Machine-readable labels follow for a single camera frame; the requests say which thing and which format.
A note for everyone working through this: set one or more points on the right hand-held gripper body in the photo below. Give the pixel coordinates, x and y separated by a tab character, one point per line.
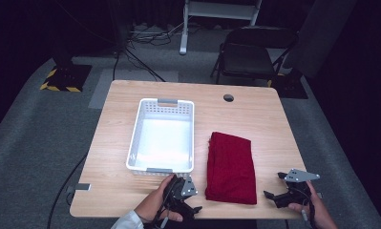
295	188

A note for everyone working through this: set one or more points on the grey table bracket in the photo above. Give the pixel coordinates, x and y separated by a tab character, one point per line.
81	187

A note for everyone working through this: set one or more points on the black folding chair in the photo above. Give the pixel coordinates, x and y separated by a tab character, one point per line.
248	57

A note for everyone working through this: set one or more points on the black base with hazard stripes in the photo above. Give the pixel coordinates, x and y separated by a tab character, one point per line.
67	78

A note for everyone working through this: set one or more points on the red cloth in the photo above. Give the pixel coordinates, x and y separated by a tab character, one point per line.
231	168

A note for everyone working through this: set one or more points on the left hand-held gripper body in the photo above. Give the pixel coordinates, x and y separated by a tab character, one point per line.
180	194

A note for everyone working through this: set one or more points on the person's right hand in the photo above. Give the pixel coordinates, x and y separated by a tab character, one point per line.
317	210

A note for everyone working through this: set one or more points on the white metal stand frame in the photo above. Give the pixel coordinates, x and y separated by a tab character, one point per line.
210	9

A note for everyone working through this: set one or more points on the white plastic basket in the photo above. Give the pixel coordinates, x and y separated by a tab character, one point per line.
163	140

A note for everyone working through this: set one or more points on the grey leaning panel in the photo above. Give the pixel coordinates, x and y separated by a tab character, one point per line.
321	35

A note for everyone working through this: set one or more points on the person's left hand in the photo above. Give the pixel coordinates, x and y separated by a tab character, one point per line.
151	203

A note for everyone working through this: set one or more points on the black stand base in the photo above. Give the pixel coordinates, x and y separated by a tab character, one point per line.
290	86

